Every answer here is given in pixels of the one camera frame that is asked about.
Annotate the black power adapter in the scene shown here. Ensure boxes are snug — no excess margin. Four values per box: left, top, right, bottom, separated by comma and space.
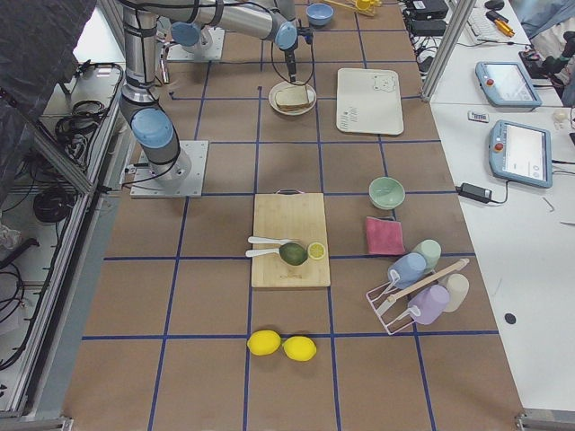
456, 182, 492, 204

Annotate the whole yellow lemon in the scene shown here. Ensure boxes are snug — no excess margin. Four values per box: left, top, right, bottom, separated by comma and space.
282, 336, 317, 362
246, 330, 281, 356

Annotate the white wire cup rack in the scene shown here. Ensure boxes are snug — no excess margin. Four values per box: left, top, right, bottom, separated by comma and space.
366, 280, 438, 335

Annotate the lemon half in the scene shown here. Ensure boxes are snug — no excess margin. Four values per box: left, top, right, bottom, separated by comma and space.
307, 242, 326, 260

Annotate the green cup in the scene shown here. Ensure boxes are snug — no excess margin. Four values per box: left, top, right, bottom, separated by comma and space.
411, 239, 442, 273

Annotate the blue bowl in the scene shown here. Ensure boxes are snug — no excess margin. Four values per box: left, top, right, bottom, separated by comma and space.
305, 3, 334, 27

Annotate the wooden cutting board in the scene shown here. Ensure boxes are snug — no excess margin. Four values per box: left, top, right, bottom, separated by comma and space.
252, 193, 331, 290

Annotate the blue teach pendant far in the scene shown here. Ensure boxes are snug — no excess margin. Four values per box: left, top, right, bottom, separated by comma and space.
474, 62, 543, 110

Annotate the white keyboard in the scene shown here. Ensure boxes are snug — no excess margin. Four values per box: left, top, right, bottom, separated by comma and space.
466, 7, 501, 42

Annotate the green avocado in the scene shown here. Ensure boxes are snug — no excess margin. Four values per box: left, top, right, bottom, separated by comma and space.
279, 242, 308, 266

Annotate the pink cloth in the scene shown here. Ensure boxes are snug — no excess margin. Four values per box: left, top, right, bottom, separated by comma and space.
366, 216, 405, 256

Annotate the white fork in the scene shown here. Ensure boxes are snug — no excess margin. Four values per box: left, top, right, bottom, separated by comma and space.
245, 247, 280, 258

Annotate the wooden rack handle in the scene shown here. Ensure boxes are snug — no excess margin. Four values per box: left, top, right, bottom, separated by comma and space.
386, 258, 470, 303

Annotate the whole yellow lemon left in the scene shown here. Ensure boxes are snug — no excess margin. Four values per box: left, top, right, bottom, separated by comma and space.
246, 330, 281, 356

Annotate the blue teach pendant near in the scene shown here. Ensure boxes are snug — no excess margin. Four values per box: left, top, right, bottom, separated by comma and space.
488, 120, 553, 189

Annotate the blue cup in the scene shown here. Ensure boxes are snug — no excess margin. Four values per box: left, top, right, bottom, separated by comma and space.
387, 252, 427, 289

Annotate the blue teach pendant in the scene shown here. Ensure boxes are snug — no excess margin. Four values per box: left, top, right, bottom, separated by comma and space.
474, 62, 543, 110
488, 120, 553, 189

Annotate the beige cup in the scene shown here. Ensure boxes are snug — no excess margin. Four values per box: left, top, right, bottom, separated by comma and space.
438, 273, 469, 312

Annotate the white bear tray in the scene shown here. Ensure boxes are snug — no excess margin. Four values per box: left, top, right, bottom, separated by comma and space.
336, 68, 404, 136

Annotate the green bowl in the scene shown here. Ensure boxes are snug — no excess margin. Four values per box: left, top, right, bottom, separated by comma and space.
368, 176, 405, 210

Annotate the bread slice with crust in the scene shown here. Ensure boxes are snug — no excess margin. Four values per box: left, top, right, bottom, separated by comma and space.
274, 86, 313, 111

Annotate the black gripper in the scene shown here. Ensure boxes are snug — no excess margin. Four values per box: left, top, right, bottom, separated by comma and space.
284, 19, 314, 84

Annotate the whole yellow lemon right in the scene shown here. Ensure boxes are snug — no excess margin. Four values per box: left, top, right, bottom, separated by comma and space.
282, 336, 317, 362

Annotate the purple cup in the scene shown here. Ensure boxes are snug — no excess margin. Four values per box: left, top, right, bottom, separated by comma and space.
408, 284, 450, 325

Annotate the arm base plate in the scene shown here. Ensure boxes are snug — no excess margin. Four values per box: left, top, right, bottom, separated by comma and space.
128, 140, 208, 198
167, 27, 225, 63

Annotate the cream round plate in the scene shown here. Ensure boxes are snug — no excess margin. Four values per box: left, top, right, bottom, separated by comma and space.
268, 82, 316, 116

